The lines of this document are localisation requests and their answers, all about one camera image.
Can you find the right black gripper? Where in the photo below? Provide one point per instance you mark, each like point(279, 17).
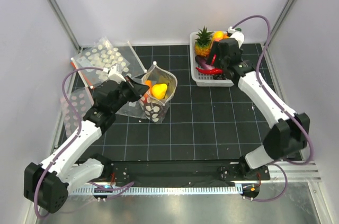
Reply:
point(214, 51)

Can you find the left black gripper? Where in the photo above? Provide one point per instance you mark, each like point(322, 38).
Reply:
point(137, 89)

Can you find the orange red toy mango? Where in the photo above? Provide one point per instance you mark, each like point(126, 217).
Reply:
point(148, 83)

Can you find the yellow toy pear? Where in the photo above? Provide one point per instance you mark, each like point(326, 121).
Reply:
point(158, 91)

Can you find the white-dotted zip bag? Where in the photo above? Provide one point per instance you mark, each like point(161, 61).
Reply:
point(158, 75)

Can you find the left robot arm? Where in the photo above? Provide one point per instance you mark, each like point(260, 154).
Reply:
point(49, 183)

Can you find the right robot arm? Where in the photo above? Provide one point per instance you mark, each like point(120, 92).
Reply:
point(288, 130)

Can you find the blue zipper clear bag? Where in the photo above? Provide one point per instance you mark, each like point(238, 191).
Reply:
point(125, 106)

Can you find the white zipper clear bag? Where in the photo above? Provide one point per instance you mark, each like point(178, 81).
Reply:
point(127, 61)

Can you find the white-dotted bag stack top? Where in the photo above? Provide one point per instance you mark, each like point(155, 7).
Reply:
point(105, 48)

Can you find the pink-dotted zip bag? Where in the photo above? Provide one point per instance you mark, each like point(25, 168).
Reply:
point(81, 99)

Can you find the red zipper clear bag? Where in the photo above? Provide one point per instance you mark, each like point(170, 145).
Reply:
point(91, 62)

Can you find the red toy chili pepper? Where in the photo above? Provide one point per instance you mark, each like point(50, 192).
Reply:
point(214, 71)

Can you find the purple toy eggplant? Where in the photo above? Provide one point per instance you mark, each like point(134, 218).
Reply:
point(201, 61)

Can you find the toy pineapple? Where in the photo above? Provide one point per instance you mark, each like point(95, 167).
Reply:
point(203, 42)

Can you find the small purple grape bunch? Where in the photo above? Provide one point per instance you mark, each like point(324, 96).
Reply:
point(219, 77)

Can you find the white plastic basket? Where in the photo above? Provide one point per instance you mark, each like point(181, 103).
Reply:
point(200, 79)

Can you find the toy lemon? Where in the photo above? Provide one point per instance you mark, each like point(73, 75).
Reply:
point(218, 36)

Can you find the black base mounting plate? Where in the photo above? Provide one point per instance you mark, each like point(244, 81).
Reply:
point(180, 173)

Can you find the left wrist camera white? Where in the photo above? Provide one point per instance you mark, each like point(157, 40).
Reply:
point(114, 75)

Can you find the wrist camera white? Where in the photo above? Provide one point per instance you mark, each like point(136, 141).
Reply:
point(114, 75)
point(236, 34)

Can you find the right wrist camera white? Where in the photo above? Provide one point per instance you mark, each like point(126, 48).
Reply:
point(236, 34)

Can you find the slotted cable duct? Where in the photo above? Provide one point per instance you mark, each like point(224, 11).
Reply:
point(89, 189)

